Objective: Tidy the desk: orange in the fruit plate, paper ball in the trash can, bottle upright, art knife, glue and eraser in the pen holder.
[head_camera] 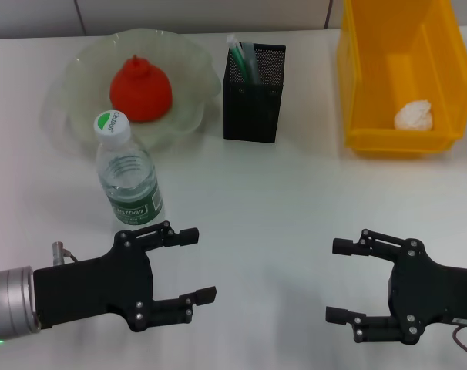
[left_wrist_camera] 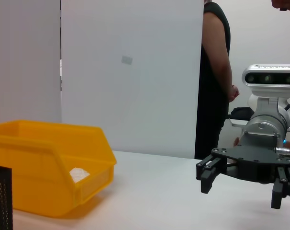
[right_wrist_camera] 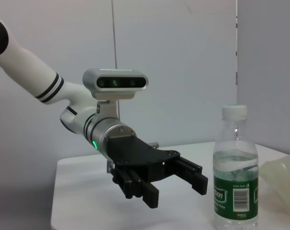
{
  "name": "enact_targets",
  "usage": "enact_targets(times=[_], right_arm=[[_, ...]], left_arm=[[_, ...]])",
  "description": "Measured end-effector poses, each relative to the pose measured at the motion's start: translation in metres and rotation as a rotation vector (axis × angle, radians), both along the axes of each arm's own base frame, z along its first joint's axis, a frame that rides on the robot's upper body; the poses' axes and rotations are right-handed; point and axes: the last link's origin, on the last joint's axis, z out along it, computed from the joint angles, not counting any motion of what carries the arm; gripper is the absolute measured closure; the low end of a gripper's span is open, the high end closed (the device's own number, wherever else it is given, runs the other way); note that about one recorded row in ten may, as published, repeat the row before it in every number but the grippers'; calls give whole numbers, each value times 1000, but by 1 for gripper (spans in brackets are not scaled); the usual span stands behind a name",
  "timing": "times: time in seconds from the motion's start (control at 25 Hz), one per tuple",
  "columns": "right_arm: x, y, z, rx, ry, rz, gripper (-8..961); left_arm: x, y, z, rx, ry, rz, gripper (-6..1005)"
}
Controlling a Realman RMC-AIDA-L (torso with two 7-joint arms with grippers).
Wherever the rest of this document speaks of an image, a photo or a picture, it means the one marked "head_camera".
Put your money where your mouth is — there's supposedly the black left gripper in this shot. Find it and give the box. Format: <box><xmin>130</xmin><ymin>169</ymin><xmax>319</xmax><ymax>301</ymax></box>
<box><xmin>32</xmin><ymin>221</ymin><xmax>217</xmax><ymax>333</ymax></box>

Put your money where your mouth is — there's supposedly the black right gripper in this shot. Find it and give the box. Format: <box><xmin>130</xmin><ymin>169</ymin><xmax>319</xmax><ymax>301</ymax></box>
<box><xmin>325</xmin><ymin>230</ymin><xmax>467</xmax><ymax>345</ymax></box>

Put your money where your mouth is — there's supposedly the clear water bottle green label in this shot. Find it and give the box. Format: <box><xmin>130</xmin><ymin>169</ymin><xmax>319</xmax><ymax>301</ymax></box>
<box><xmin>93</xmin><ymin>110</ymin><xmax>166</xmax><ymax>229</ymax></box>

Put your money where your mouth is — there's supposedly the white paper ball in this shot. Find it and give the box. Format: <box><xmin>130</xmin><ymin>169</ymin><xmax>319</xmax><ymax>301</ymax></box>
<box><xmin>394</xmin><ymin>99</ymin><xmax>435</xmax><ymax>131</ymax></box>

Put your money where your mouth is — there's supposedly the orange fruit with nub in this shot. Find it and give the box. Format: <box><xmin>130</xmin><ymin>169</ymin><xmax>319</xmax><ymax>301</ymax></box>
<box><xmin>109</xmin><ymin>55</ymin><xmax>174</xmax><ymax>123</ymax></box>

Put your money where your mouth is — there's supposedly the grey pen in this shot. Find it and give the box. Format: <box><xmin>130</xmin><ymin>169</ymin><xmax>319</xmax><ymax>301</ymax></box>
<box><xmin>240</xmin><ymin>41</ymin><xmax>264</xmax><ymax>84</ymax></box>

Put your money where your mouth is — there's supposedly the green pen white clip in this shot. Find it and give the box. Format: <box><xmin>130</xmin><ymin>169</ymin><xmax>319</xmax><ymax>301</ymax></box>
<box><xmin>226</xmin><ymin>33</ymin><xmax>254</xmax><ymax>84</ymax></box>

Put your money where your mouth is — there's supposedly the black mesh pen holder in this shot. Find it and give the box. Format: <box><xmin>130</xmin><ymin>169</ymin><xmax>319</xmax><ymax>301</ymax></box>
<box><xmin>222</xmin><ymin>41</ymin><xmax>287</xmax><ymax>144</ymax></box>

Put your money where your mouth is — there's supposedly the pale green glass fruit plate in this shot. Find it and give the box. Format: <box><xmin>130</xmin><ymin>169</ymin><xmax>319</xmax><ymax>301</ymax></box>
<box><xmin>59</xmin><ymin>27</ymin><xmax>223</xmax><ymax>153</ymax></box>

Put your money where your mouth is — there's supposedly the yellow plastic storage bin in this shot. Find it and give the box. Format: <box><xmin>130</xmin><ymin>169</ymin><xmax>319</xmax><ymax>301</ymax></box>
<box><xmin>336</xmin><ymin>0</ymin><xmax>467</xmax><ymax>160</ymax></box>

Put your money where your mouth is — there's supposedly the right gripper cable with plug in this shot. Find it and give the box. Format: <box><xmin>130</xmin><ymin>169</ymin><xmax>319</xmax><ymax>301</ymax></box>
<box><xmin>451</xmin><ymin>325</ymin><xmax>467</xmax><ymax>358</ymax></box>

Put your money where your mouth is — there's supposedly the gripper cable with plug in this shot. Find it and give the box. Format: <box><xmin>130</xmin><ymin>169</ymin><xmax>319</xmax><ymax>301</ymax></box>
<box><xmin>451</xmin><ymin>325</ymin><xmax>467</xmax><ymax>358</ymax></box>
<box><xmin>51</xmin><ymin>241</ymin><xmax>81</xmax><ymax>267</ymax></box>

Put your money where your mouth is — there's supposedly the left gripper cable with plug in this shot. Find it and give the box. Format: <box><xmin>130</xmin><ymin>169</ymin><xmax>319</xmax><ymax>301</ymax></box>
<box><xmin>51</xmin><ymin>241</ymin><xmax>81</xmax><ymax>267</ymax></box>

